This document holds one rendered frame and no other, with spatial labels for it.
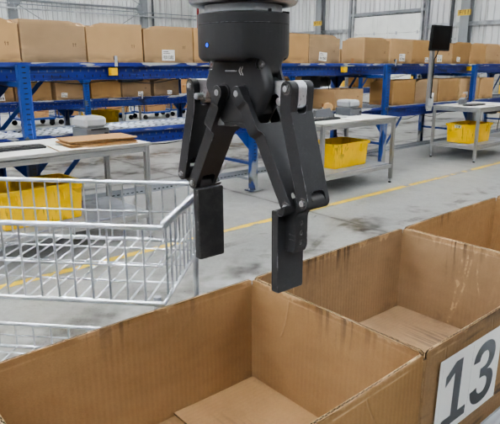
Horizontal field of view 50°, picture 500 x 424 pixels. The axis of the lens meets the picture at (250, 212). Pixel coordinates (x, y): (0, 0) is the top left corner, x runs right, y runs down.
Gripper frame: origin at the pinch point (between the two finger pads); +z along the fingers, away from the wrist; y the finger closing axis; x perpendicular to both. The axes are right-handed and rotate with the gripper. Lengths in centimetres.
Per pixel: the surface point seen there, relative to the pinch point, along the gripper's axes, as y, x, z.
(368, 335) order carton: -0.2, -19.1, 15.3
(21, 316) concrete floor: 257, -53, 118
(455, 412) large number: -7.9, -27.5, 25.9
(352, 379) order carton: 1.8, -19.0, 22.3
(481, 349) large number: -8.0, -32.6, 19.0
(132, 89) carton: 861, -464, 23
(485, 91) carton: 422, -907, 28
